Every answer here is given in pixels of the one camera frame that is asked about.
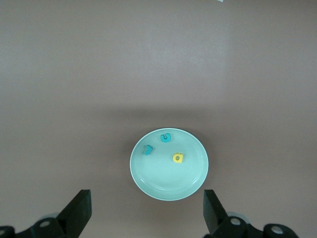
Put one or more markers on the teal letter r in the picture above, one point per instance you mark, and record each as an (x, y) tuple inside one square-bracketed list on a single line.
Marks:
[(147, 150)]

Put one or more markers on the yellow letter a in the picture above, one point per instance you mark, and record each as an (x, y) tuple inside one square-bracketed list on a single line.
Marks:
[(177, 157)]

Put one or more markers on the teal letter c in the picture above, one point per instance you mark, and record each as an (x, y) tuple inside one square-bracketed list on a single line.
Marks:
[(165, 137)]

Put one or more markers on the pale green plate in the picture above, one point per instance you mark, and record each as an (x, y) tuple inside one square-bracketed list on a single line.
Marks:
[(168, 178)]

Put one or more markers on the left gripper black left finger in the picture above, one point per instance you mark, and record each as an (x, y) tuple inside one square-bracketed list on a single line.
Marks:
[(74, 218)]

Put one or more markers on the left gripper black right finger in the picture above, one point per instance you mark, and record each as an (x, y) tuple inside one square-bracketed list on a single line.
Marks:
[(215, 218)]

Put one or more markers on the brown table cover sheet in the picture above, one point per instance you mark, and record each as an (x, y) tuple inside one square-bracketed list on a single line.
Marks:
[(74, 74)]

